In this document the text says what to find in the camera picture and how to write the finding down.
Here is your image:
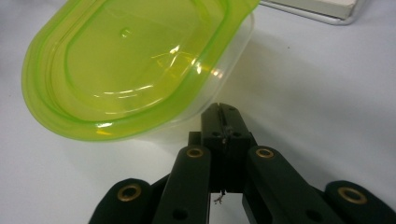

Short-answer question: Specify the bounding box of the clear container with green lid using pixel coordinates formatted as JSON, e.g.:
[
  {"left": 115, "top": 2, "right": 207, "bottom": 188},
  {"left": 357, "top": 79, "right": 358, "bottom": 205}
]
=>
[{"left": 21, "top": 0, "right": 262, "bottom": 145}]

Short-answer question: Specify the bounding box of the white wire shelf rack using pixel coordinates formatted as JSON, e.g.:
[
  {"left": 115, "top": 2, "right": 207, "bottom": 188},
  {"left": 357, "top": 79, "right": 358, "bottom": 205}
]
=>
[{"left": 259, "top": 0, "right": 372, "bottom": 26}]

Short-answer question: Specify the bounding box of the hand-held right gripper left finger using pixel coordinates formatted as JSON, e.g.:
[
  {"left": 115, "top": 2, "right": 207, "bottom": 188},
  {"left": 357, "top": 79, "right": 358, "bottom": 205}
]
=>
[{"left": 188, "top": 102, "right": 224, "bottom": 194}]

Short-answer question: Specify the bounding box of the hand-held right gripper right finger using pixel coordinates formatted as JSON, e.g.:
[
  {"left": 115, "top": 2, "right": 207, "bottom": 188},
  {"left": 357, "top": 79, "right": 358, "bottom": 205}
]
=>
[{"left": 221, "top": 103, "right": 259, "bottom": 194}]

